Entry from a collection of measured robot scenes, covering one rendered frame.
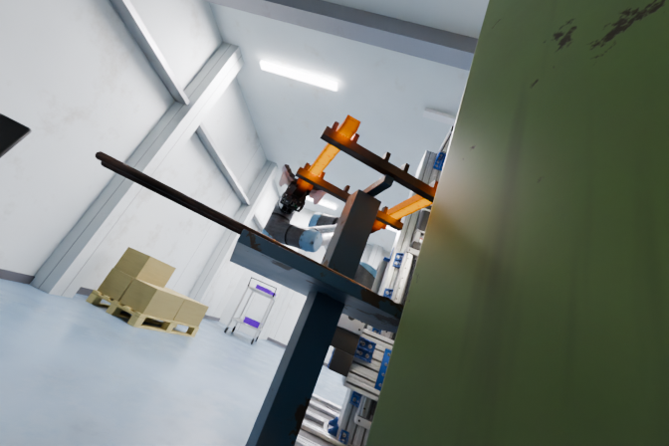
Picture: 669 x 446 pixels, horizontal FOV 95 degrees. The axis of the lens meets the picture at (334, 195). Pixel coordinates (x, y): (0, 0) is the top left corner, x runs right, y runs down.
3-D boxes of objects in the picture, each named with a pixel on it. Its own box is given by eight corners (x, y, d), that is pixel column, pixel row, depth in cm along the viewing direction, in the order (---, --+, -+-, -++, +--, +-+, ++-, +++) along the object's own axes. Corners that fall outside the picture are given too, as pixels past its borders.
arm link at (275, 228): (279, 245, 102) (293, 216, 106) (253, 237, 107) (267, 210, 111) (289, 254, 108) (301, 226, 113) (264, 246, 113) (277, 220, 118)
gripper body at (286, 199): (304, 208, 94) (295, 217, 105) (315, 185, 97) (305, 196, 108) (281, 196, 92) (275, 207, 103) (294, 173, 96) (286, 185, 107)
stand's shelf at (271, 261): (229, 261, 70) (233, 253, 71) (376, 329, 77) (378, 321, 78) (236, 241, 43) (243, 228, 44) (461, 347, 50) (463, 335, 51)
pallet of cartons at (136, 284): (140, 310, 435) (168, 266, 462) (198, 337, 419) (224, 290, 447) (76, 299, 325) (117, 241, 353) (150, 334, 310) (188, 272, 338)
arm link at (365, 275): (368, 288, 160) (376, 264, 166) (345, 280, 166) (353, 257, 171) (372, 294, 170) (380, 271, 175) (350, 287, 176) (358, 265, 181)
